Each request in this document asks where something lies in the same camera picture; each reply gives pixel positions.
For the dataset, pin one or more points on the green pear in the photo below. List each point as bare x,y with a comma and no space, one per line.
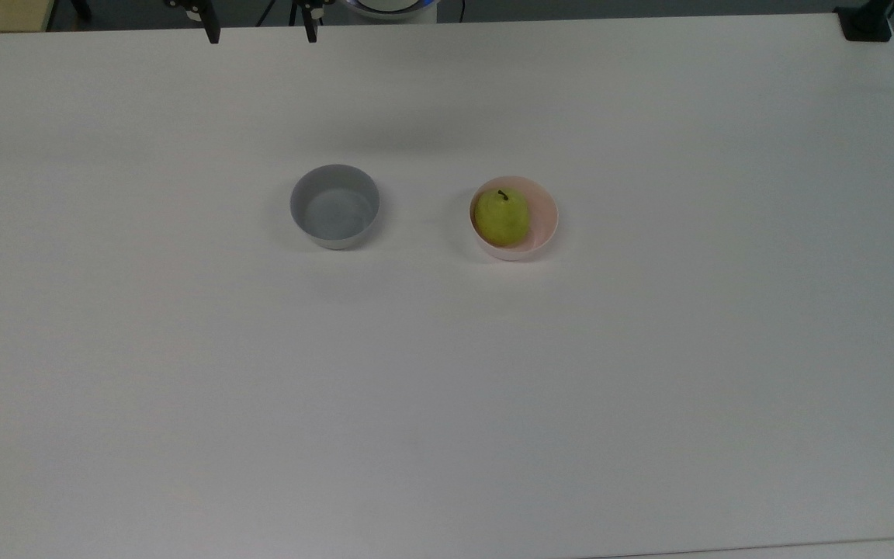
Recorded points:
501,219

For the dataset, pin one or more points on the black table clamp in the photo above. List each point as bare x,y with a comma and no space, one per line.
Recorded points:
866,27

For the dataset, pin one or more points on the grey bowl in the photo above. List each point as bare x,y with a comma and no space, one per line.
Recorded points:
335,210

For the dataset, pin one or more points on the black stand leg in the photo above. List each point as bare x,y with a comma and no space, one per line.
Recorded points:
81,8

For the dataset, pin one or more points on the pink bowl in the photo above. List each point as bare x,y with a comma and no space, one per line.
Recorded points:
542,225

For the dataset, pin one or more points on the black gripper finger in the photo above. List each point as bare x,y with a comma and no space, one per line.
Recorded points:
310,29
211,29

